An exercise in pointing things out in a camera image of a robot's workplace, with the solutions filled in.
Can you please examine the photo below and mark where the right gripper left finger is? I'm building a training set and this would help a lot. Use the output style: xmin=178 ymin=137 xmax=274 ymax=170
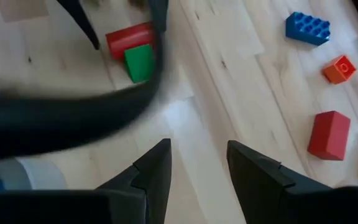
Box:
xmin=96 ymin=138 xmax=173 ymax=224

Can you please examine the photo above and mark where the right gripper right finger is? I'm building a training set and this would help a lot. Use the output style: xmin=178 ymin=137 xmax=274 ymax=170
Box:
xmin=227 ymin=139 xmax=339 ymax=224

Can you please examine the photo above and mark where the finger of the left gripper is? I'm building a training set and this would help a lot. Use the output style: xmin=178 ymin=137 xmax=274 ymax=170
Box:
xmin=147 ymin=0 xmax=170 ymax=32
xmin=56 ymin=0 xmax=101 ymax=51

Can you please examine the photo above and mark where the red cylinder block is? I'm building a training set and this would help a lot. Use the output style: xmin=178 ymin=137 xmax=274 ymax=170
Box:
xmin=105 ymin=21 xmax=155 ymax=61

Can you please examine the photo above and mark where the green wedge block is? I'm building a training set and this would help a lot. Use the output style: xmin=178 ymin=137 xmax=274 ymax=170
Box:
xmin=123 ymin=44 xmax=155 ymax=84

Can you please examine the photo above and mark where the red rectangular block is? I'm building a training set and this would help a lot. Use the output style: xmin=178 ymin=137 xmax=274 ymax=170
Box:
xmin=306 ymin=110 xmax=352 ymax=162

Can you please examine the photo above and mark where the small orange square brick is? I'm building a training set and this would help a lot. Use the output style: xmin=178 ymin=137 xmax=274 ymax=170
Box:
xmin=322 ymin=54 xmax=357 ymax=85

